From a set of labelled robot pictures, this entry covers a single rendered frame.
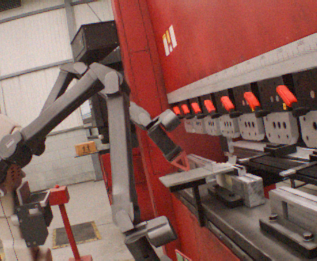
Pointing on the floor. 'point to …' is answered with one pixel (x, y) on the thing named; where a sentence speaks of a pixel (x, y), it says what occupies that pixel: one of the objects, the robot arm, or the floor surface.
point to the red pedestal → (60, 197)
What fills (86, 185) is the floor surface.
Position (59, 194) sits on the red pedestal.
